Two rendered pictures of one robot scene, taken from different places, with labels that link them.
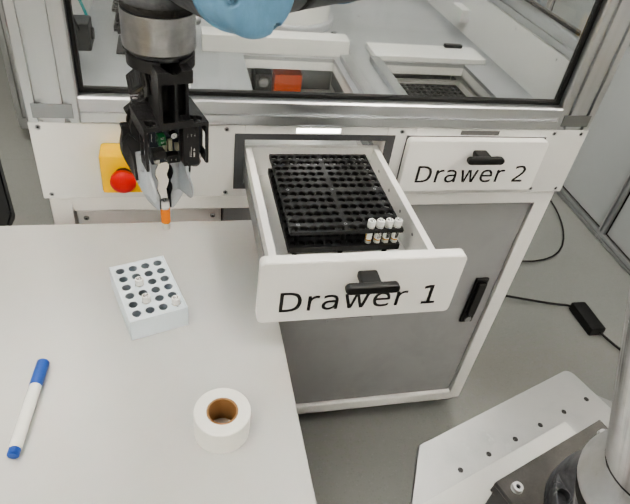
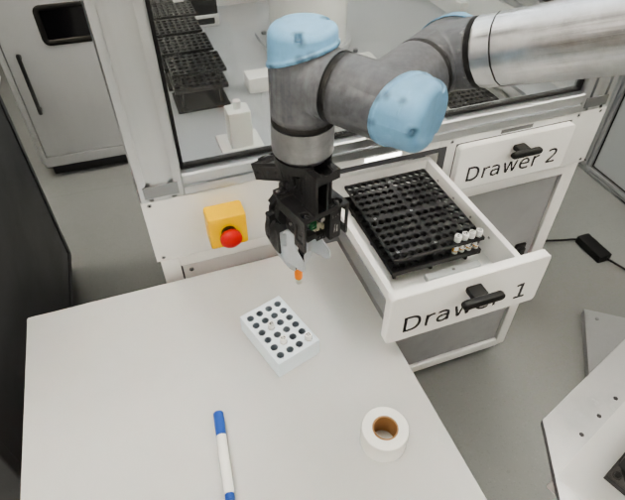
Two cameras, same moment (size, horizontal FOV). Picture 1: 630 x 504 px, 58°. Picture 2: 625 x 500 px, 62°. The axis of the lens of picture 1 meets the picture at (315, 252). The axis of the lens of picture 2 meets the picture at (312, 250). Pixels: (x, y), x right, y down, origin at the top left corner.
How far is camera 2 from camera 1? 0.24 m
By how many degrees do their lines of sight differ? 5
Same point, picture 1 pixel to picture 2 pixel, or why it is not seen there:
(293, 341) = not seen: hidden behind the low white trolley
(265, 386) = (402, 395)
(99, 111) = (199, 182)
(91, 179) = (195, 238)
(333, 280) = (446, 299)
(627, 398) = not seen: outside the picture
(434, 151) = (481, 153)
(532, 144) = (562, 129)
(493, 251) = (529, 220)
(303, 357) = not seen: hidden behind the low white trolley
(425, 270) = (518, 274)
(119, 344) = (271, 383)
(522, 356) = (546, 293)
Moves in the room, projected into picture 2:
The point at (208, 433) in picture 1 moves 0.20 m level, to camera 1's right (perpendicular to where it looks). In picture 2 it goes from (382, 449) to (520, 443)
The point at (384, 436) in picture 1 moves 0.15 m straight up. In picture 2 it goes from (447, 388) to (456, 362)
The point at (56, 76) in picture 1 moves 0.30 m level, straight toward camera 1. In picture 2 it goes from (163, 162) to (240, 273)
